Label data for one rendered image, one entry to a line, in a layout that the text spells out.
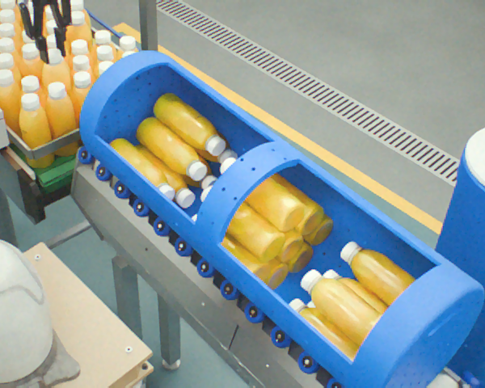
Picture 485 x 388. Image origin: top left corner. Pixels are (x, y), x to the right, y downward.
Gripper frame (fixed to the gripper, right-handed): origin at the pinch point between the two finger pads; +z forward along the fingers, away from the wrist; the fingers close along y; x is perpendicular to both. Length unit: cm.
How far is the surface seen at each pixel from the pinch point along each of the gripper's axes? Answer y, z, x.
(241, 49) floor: 154, 115, 101
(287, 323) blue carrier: -8, 8, -89
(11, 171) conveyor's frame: -16.9, 29.1, -1.8
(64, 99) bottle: -2.9, 9.7, -8.0
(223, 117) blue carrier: 19.5, 6.5, -39.7
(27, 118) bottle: -12.7, 10.7, -7.6
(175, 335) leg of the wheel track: 13, 98, -27
